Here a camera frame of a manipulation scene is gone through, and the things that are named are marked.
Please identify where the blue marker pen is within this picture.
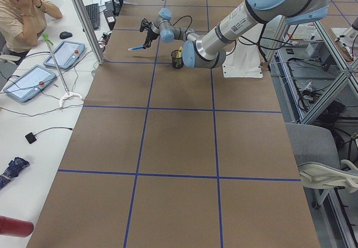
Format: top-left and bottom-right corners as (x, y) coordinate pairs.
(128, 45), (145, 51)

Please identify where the yellow highlighter pen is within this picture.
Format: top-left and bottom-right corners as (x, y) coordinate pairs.
(176, 47), (182, 59)

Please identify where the black mesh pen cup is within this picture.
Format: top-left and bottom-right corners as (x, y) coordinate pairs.
(171, 50), (183, 69)

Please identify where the black keyboard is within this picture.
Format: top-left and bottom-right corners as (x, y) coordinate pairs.
(85, 3), (100, 30)

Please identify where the teach pendant far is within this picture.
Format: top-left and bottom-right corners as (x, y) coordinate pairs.
(53, 40), (85, 70)

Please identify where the teach pendant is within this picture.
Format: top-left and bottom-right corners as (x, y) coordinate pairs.
(53, 40), (85, 70)
(3, 65), (56, 102)

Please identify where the black computer mouse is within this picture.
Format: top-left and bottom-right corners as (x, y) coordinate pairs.
(59, 31), (73, 40)

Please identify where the brown paper table cover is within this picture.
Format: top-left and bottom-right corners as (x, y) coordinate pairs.
(28, 0), (319, 247)

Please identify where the teach pendant near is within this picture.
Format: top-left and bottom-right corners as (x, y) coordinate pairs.
(3, 65), (56, 102)

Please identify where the seated person beige shirt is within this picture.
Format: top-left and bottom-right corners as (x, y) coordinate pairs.
(1, 0), (62, 59)

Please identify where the small black puck device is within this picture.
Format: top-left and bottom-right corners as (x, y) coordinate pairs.
(25, 132), (37, 144)

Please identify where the folded dark umbrella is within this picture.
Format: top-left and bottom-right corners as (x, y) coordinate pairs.
(1, 157), (30, 189)

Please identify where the grey office chair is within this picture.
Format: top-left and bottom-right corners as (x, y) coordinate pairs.
(285, 123), (357, 209)

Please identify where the red bottle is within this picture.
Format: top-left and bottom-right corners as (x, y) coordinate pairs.
(1, 216), (34, 237)

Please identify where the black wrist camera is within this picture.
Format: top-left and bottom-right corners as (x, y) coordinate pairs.
(139, 18), (152, 32)

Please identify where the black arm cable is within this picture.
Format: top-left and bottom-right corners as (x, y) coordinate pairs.
(170, 15), (196, 36)

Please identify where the aluminium frame post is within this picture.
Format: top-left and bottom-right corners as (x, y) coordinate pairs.
(71, 0), (105, 65)

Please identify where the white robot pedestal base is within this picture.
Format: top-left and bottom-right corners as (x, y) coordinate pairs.
(222, 42), (263, 78)

